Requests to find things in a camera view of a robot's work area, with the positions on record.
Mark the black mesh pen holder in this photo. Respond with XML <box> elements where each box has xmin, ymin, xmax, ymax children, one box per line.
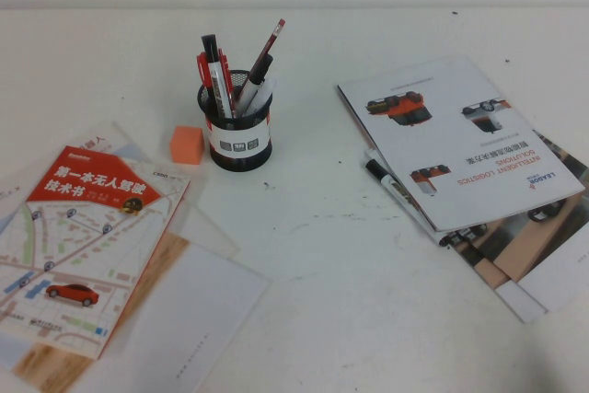
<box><xmin>197</xmin><ymin>69</ymin><xmax>273</xmax><ymax>172</ymax></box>

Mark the red pen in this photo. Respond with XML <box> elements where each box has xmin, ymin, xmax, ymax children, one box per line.
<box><xmin>196</xmin><ymin>52</ymin><xmax>211</xmax><ymax>90</ymax></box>
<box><xmin>219</xmin><ymin>48</ymin><xmax>238</xmax><ymax>119</ymax></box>

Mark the black white marker pen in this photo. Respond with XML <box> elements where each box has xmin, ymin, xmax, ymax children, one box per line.
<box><xmin>364</xmin><ymin>147</ymin><xmax>490</xmax><ymax>249</ymax></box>

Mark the black marker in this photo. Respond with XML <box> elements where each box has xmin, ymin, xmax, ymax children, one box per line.
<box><xmin>235</xmin><ymin>54</ymin><xmax>274</xmax><ymax>105</ymax></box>

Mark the clear plastic sheet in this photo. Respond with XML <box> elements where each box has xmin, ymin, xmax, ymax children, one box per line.
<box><xmin>174</xmin><ymin>199</ymin><xmax>241</xmax><ymax>261</ymax></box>

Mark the orange cube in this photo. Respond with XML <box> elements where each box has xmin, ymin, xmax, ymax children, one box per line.
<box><xmin>168</xmin><ymin>124</ymin><xmax>205</xmax><ymax>166</ymax></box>

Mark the dark red pencil with eraser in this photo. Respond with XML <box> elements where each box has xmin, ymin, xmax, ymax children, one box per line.
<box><xmin>232</xmin><ymin>18</ymin><xmax>286</xmax><ymax>107</ymax></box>

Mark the white wood-print brochure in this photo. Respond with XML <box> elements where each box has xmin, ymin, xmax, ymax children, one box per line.
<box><xmin>0</xmin><ymin>230</ymin><xmax>271</xmax><ymax>393</ymax></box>

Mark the white Leador logistics brochure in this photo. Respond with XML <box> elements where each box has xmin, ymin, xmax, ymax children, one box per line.
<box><xmin>337</xmin><ymin>55</ymin><xmax>586</xmax><ymax>233</ymax></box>

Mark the red book with map cover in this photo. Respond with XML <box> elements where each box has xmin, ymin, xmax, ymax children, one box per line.
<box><xmin>0</xmin><ymin>144</ymin><xmax>191</xmax><ymax>361</ymax></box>

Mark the office photo brochure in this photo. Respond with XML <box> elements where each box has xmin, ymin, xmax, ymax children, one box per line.
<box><xmin>459</xmin><ymin>129</ymin><xmax>589</xmax><ymax>325</ymax></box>

